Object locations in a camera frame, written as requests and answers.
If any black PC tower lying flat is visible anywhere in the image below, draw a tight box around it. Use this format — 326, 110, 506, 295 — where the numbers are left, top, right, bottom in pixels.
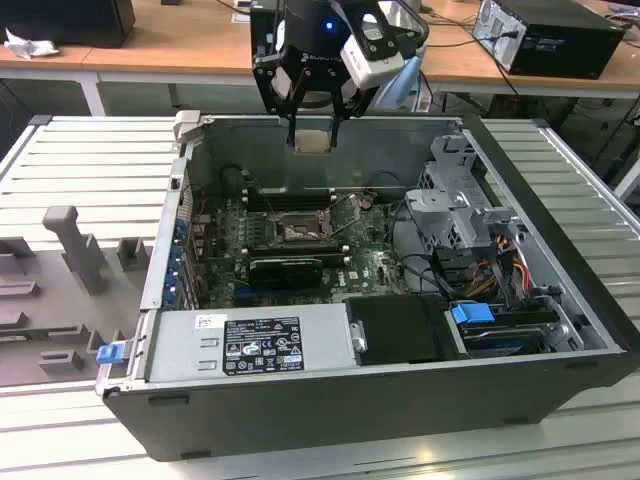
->
472, 0, 629, 81

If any small upright black PC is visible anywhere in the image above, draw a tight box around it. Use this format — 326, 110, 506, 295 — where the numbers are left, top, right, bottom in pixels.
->
249, 8, 282, 67

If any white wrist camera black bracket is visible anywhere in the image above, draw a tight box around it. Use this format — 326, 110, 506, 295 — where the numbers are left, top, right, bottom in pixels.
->
339, 12, 404, 92

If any blue card retainer strip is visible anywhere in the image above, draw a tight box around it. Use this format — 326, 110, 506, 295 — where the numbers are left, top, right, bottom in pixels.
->
164, 213, 190, 307

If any black round cylinder part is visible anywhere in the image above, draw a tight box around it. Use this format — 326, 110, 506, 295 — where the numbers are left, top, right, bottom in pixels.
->
221, 166, 251, 197

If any green motherboard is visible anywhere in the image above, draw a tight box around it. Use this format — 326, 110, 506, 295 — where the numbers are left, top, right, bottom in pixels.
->
192, 189, 439, 309

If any crumpled white paper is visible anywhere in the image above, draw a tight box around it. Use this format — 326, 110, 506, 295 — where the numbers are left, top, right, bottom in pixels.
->
3, 27, 62, 61

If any blue case latch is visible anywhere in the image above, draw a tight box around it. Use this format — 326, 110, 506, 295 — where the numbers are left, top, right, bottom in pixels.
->
95, 344, 124, 366

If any blue disk carrier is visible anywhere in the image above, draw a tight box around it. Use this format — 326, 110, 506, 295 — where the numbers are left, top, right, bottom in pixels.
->
449, 301, 496, 338

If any yellow red wire bundle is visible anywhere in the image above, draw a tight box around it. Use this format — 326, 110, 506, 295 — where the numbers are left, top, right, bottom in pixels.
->
469, 234, 533, 301

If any metal socket cover frame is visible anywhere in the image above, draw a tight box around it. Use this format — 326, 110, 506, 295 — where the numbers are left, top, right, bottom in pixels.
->
323, 192, 370, 240

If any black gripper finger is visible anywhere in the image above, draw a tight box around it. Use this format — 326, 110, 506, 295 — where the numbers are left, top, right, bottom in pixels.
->
279, 74, 302, 148
327, 74, 354, 150

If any silver power supply handle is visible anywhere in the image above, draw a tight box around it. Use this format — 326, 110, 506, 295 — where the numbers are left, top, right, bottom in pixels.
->
349, 320, 369, 354

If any pale blue teach pendant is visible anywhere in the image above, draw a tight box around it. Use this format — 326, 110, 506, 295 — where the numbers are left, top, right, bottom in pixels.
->
374, 53, 432, 113

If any hard disk with blue label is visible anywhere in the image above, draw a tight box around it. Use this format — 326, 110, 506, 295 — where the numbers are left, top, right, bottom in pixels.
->
462, 324, 547, 359

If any black RAM slot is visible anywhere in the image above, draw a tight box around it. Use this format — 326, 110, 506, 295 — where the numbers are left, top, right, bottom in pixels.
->
244, 241, 342, 254
244, 249, 350, 267
246, 197, 335, 212
246, 187, 335, 200

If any wooden desk with PC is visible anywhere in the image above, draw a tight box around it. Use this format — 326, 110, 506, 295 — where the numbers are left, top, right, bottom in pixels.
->
418, 0, 640, 101

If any large black box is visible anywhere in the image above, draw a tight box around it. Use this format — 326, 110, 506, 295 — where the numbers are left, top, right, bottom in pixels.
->
0, 0, 137, 50

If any black plastic shroud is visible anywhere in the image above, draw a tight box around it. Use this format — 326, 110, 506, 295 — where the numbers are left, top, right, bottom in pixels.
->
344, 293, 454, 367

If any long wooden desk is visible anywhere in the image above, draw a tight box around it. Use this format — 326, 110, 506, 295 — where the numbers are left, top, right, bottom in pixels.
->
0, 0, 281, 119

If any small silver CPU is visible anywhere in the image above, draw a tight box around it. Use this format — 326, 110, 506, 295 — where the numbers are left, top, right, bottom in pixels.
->
293, 130, 335, 154

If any black open PC case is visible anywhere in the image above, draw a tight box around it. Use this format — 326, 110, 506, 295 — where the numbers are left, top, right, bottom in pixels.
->
94, 110, 640, 464

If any grey case release handle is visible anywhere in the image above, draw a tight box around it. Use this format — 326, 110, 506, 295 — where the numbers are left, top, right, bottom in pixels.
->
172, 110, 202, 149

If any small white wrist camera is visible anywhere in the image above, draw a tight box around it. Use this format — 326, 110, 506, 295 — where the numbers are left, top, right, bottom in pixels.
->
272, 19, 293, 97

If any CPU socket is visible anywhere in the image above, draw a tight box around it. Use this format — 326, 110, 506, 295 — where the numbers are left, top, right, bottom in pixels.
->
271, 210, 335, 247

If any silver power supply with label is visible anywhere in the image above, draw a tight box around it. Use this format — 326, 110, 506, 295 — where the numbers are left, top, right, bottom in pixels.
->
144, 303, 359, 384

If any black graphics card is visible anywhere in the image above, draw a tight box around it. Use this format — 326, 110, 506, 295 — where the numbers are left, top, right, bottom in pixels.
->
248, 256, 324, 291

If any silver drive cage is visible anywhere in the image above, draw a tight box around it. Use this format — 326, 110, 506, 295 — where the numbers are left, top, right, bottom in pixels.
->
403, 133, 532, 281

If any grey parts rack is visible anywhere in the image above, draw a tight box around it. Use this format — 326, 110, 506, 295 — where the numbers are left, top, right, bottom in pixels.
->
0, 204, 156, 389

